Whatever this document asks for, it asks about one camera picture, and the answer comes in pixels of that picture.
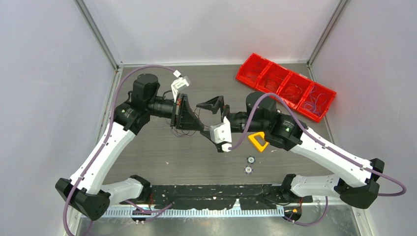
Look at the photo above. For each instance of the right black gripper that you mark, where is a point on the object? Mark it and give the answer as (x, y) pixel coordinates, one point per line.
(213, 104)

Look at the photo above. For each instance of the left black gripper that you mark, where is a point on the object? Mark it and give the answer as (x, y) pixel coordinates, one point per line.
(188, 121)

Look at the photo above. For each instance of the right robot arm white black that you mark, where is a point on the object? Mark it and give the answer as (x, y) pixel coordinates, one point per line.
(352, 179)

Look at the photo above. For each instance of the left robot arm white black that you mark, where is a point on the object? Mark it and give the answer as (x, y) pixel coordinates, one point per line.
(85, 190)

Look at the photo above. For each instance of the poker chip lower upper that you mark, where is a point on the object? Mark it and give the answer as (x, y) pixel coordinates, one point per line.
(251, 160)

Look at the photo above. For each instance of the yellow triangular plastic block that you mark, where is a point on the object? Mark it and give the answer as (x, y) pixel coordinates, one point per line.
(258, 141)

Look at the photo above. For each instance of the poker chip lowest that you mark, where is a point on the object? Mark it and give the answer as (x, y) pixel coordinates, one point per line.
(248, 170)

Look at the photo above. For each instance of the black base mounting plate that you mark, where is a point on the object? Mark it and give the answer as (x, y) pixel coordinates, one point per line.
(224, 196)

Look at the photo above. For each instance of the red four-compartment bin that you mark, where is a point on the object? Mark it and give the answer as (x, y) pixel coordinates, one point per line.
(301, 94)

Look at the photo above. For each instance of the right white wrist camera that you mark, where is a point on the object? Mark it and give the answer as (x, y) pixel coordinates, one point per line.
(222, 135)

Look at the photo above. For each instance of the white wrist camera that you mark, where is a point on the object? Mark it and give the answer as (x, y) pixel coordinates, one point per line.
(222, 135)
(179, 84)

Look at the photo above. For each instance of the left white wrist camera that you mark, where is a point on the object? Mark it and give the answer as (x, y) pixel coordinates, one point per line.
(179, 84)

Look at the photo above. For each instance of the aluminium frame rail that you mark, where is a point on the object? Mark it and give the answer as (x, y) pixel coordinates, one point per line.
(300, 187)

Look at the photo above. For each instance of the white slotted cable duct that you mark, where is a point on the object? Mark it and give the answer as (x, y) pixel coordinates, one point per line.
(125, 212)

